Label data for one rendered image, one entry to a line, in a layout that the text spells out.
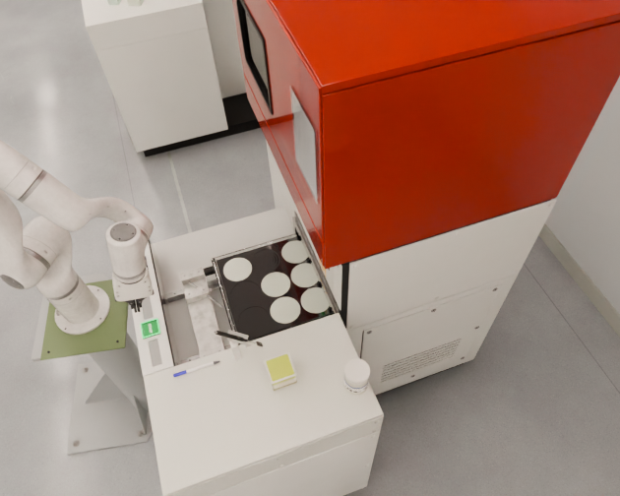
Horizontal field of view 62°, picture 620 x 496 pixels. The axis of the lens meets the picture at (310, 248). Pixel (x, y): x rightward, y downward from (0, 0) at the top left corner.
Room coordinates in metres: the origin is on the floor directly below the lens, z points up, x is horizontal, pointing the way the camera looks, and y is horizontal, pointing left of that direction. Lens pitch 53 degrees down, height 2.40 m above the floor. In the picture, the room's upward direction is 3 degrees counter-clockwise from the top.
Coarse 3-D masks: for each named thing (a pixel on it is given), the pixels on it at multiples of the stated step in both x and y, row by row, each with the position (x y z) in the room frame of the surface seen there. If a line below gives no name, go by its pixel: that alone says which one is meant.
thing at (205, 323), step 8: (200, 280) 1.01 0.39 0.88; (184, 288) 0.98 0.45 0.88; (192, 288) 0.98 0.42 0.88; (192, 304) 0.92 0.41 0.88; (200, 304) 0.92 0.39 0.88; (208, 304) 0.91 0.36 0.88; (192, 312) 0.89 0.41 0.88; (200, 312) 0.89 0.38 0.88; (208, 312) 0.88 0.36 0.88; (192, 320) 0.86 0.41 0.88; (200, 320) 0.85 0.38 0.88; (208, 320) 0.85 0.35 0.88; (216, 320) 0.85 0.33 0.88; (200, 328) 0.83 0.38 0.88; (208, 328) 0.82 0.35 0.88; (216, 328) 0.82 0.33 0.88; (200, 336) 0.80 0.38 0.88; (208, 336) 0.79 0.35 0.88; (216, 336) 0.79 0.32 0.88; (200, 344) 0.76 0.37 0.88; (208, 344) 0.76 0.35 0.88; (216, 344) 0.76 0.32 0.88
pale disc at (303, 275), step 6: (300, 264) 1.05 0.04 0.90; (306, 264) 1.05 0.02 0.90; (294, 270) 1.02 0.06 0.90; (300, 270) 1.02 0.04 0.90; (306, 270) 1.02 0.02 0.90; (312, 270) 1.02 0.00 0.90; (294, 276) 1.00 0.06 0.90; (300, 276) 1.00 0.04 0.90; (306, 276) 1.00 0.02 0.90; (312, 276) 0.99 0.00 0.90; (294, 282) 0.97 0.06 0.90; (300, 282) 0.97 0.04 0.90; (306, 282) 0.97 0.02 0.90; (312, 282) 0.97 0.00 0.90
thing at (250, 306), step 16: (288, 240) 1.16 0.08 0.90; (240, 256) 1.10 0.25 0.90; (256, 256) 1.09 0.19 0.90; (272, 256) 1.09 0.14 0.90; (256, 272) 1.02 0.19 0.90; (272, 272) 1.02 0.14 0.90; (288, 272) 1.02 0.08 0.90; (224, 288) 0.96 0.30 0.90; (240, 288) 0.96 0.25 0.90; (256, 288) 0.95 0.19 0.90; (304, 288) 0.94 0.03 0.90; (240, 304) 0.90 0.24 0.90; (256, 304) 0.89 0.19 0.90; (240, 320) 0.84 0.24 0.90; (256, 320) 0.83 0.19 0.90; (272, 320) 0.83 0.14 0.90; (304, 320) 0.82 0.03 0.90; (256, 336) 0.77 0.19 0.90
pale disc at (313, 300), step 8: (312, 288) 0.94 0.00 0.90; (320, 288) 0.94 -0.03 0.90; (304, 296) 0.91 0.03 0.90; (312, 296) 0.91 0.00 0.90; (320, 296) 0.91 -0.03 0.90; (304, 304) 0.88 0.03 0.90; (312, 304) 0.88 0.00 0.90; (320, 304) 0.88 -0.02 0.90; (328, 304) 0.88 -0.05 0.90; (312, 312) 0.85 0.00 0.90; (320, 312) 0.85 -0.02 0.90
